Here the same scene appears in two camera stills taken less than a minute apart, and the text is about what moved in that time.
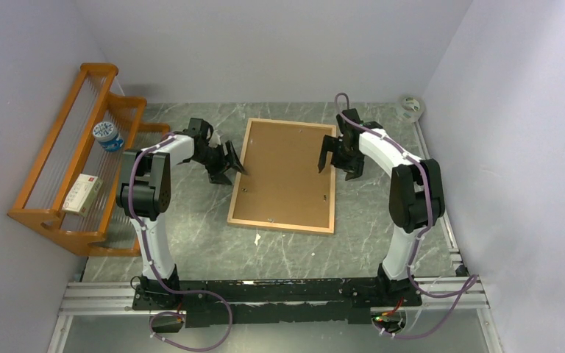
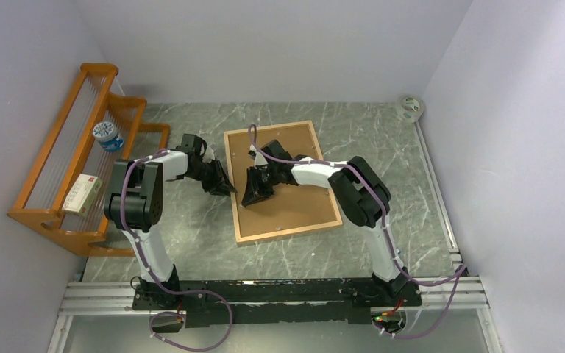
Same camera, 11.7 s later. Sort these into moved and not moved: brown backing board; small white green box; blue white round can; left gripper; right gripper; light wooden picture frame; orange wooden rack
Moved: light wooden picture frame; brown backing board; left gripper; right gripper
Not moved: orange wooden rack; small white green box; blue white round can
